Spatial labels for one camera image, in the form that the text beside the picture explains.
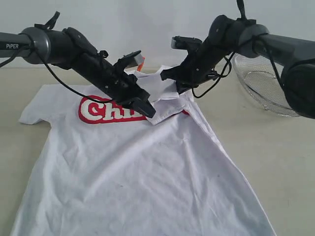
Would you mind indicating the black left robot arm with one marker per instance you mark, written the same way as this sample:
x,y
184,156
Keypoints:
x,y
70,49

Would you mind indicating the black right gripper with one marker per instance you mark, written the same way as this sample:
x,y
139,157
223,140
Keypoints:
x,y
192,72

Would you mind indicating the round metal wire mesh basket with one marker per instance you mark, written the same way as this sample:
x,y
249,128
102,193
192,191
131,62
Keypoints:
x,y
258,78

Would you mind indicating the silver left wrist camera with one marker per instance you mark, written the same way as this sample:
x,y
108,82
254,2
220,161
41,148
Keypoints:
x,y
129,61

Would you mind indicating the orange shirt neck tag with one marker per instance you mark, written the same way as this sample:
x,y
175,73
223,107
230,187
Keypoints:
x,y
139,68

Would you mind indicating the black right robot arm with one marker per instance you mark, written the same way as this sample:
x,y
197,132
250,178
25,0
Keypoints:
x,y
293,60

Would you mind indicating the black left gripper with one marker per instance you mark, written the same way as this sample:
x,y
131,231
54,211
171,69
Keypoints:
x,y
124,90

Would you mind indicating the white t-shirt with red logo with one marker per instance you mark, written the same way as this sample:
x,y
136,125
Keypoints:
x,y
109,171

